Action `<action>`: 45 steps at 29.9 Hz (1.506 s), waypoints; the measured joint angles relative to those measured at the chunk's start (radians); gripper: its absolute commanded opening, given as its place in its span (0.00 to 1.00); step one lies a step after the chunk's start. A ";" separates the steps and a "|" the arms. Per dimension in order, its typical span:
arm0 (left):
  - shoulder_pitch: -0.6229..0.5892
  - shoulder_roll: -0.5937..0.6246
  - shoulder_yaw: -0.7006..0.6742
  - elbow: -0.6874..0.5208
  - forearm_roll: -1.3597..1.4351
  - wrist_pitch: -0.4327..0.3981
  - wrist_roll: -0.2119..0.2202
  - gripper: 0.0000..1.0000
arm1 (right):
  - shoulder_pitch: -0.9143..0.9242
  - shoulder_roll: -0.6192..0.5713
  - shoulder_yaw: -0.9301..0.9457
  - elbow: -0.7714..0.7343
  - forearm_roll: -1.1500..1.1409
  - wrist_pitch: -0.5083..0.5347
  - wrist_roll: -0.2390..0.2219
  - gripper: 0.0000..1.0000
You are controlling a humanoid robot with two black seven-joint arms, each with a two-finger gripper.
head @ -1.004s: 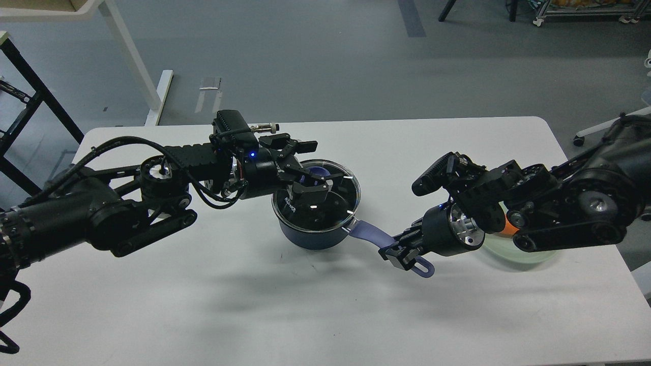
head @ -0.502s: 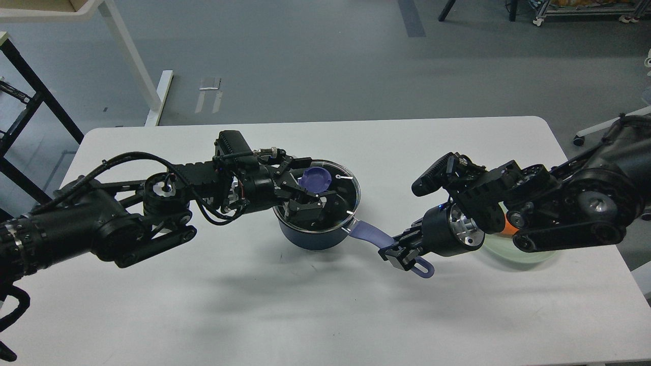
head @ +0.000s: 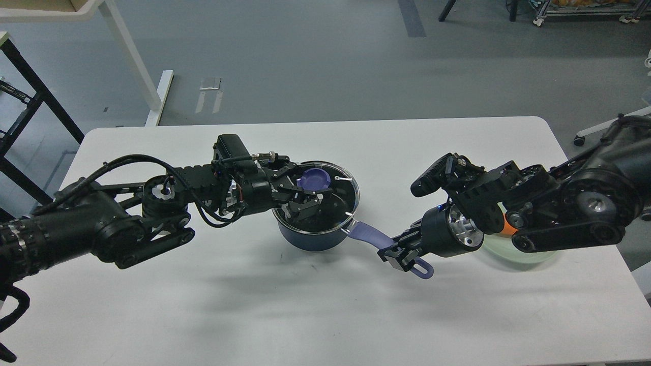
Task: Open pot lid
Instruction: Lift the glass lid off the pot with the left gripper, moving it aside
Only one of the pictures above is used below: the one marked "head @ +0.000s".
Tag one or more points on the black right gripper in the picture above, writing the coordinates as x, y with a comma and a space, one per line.
444, 231

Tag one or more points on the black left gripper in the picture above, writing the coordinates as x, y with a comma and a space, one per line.
267, 185

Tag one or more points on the glass lid with purple knob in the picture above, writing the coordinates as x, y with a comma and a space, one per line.
325, 201

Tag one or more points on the blue pot with purple handle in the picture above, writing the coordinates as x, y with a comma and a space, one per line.
325, 239

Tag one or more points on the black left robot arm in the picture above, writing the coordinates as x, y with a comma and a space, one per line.
136, 207

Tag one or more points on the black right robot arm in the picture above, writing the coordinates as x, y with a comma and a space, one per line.
587, 201

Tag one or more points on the orange carrot with green leaves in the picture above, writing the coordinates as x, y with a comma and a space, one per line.
508, 230

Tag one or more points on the white office chair base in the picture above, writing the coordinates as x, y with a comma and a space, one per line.
579, 138

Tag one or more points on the metal wheeled cart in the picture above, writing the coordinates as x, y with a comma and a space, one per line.
627, 11

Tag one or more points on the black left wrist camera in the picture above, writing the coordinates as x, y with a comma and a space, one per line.
230, 155

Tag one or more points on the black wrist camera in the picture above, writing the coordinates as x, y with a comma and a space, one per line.
230, 155
432, 178

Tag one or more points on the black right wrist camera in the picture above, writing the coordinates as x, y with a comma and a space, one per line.
432, 178

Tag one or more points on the black shelf frame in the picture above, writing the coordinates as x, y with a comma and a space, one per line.
42, 97

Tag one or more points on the white desk frame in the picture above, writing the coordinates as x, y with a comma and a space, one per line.
68, 11

